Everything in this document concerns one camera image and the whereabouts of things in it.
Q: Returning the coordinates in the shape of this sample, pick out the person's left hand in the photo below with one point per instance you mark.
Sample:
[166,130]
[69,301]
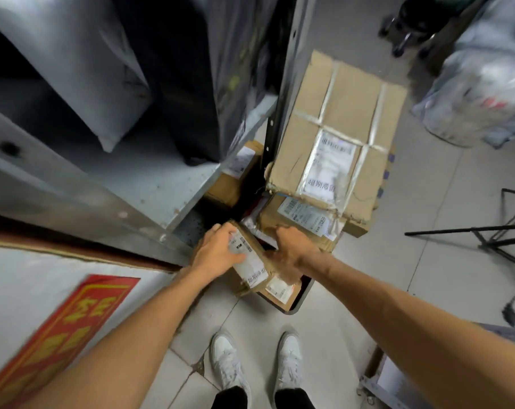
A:
[217,253]

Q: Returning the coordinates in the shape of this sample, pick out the person's right hand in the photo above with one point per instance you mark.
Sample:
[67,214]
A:
[293,253]

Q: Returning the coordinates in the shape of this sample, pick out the small long brown box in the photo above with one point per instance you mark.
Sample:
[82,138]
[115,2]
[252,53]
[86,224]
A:
[251,259]

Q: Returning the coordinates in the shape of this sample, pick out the squat cardboard box white label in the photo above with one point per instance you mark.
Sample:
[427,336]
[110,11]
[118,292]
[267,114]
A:
[278,221]

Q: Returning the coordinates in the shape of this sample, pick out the cardboard box with black handwriting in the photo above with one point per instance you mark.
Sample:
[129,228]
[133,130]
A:
[283,293]

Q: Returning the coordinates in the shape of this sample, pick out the white mailer bag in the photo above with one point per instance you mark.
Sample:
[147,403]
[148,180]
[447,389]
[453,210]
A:
[257,221]

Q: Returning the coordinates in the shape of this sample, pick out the cardboard box green printed tape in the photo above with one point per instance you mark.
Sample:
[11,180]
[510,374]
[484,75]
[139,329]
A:
[359,229]

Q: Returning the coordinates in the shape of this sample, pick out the blue checkered cardboard box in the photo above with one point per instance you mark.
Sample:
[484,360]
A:
[386,166]

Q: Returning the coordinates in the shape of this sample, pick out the paper-wrapped taped parcel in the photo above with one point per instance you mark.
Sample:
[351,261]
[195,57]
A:
[347,102]

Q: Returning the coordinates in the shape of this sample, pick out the person's left forearm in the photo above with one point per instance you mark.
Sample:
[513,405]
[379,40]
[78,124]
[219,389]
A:
[112,349]

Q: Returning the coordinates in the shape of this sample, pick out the person's right forearm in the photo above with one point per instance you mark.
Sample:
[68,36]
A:
[432,336]

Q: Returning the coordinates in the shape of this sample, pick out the labelled cardboard box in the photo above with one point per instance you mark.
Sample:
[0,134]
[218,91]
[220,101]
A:
[236,174]

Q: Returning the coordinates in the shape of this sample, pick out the grey metal shelf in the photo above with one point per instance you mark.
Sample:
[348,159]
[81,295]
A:
[112,166]

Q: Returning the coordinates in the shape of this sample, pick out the person's left leg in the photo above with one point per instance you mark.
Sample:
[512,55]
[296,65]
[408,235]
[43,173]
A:
[229,398]

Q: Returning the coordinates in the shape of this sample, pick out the person's leg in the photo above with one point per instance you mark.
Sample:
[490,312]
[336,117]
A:
[293,399]
[229,398]

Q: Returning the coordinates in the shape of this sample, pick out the person's right leg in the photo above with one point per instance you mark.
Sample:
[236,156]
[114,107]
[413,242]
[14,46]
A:
[293,399]

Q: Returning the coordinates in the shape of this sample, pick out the black plastic bag parcel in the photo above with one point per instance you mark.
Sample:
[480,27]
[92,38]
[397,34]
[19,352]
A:
[189,72]

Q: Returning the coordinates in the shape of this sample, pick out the white right shoe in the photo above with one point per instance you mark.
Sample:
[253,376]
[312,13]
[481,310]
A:
[289,362]

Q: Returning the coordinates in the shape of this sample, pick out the white shoe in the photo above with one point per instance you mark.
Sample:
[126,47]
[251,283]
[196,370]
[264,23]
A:
[289,362]
[227,362]

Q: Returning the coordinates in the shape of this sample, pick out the white left shoe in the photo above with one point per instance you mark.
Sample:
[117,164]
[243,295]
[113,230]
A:
[227,362]

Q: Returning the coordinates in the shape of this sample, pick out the low grey metal rack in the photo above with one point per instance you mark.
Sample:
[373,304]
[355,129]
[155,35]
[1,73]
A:
[393,383]

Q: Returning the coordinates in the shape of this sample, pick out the black light stand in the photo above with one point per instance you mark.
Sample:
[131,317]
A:
[474,232]

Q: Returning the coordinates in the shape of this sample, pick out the heap of white plastic bags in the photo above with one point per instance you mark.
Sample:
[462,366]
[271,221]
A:
[479,80]

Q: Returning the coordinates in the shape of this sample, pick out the black rolling stool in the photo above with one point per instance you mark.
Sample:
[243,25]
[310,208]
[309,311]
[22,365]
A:
[419,16]

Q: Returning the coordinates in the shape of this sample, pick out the red yellow wall sign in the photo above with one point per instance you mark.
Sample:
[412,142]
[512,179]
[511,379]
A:
[57,336]

